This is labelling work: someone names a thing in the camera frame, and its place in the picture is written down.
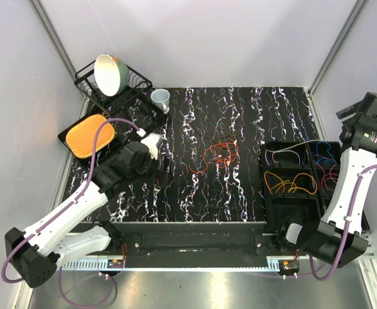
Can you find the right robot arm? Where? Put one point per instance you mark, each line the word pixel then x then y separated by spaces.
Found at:
pixel 336 238

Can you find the black wire dish rack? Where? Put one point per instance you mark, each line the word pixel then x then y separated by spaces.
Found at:
pixel 132 100

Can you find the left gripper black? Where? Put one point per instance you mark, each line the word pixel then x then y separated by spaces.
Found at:
pixel 152 180

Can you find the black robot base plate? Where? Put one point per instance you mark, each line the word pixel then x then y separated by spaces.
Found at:
pixel 203 246

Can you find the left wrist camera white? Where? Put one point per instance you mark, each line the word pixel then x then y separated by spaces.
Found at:
pixel 152 141

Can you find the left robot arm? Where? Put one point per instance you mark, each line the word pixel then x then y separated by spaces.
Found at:
pixel 40 249

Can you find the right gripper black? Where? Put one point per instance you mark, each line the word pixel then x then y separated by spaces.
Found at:
pixel 347 111

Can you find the light blue cup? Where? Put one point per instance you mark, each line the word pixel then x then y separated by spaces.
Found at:
pixel 161 98

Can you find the cream and green bowl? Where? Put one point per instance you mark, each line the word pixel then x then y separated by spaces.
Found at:
pixel 111 74

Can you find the orange woven mat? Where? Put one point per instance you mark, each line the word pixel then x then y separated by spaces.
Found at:
pixel 85 136

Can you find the black flat tray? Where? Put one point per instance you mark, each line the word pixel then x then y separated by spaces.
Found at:
pixel 72 141

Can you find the black compartment organizer tray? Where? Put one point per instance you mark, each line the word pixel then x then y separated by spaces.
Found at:
pixel 298 181

